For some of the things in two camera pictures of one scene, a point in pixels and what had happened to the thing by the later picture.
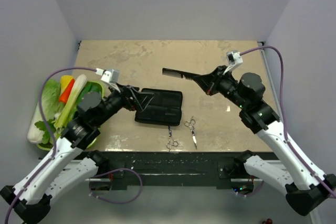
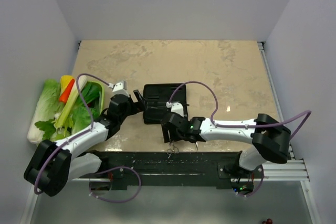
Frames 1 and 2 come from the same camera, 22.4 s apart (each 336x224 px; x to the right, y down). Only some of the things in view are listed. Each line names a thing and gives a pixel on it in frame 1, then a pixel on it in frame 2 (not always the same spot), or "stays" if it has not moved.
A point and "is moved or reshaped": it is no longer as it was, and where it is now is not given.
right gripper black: [210, 83] → [166, 135]
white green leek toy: [63, 116] stays
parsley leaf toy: [41, 126] stays
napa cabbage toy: [52, 106] stays
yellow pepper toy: [64, 82] stays
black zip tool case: [165, 108] is moved or reshaped
